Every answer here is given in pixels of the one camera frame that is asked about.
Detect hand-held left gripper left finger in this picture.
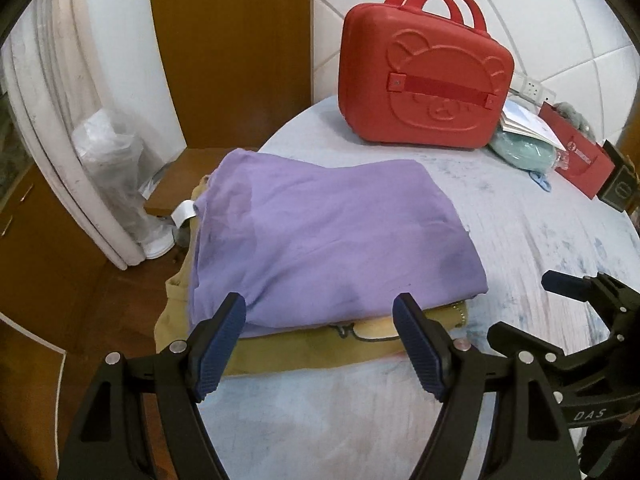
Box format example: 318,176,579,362
57,291,247,480

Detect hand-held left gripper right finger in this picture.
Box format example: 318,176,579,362
392,292,571,480

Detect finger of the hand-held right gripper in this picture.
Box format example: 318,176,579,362
487,321,621,391
542,270,640,331

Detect purple shirt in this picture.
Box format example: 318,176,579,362
189,149,490,333

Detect yellow folded garment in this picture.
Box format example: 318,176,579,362
154,175,471,376

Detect black gift bag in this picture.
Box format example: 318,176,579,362
597,140,638,211

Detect red paper bag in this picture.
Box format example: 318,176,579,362
539,101,617,200

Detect teal plush pillow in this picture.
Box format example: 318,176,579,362
487,127,571,173

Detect white booklets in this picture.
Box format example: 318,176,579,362
497,100,568,152

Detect grey plush toy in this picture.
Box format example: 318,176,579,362
552,101,596,133

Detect wooden cabinet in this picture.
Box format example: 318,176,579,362
0,160,108,351

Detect clear plastic bag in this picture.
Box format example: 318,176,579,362
71,107,173,261

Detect white padded headboard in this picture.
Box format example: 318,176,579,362
312,0,636,161

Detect red hard-shell suitcase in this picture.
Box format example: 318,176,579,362
337,0,516,150

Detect white curtain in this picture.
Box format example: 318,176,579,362
0,0,187,272

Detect white wall socket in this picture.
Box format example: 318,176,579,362
510,72,557,103

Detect brown wooden headboard frame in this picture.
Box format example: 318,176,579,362
146,0,315,151

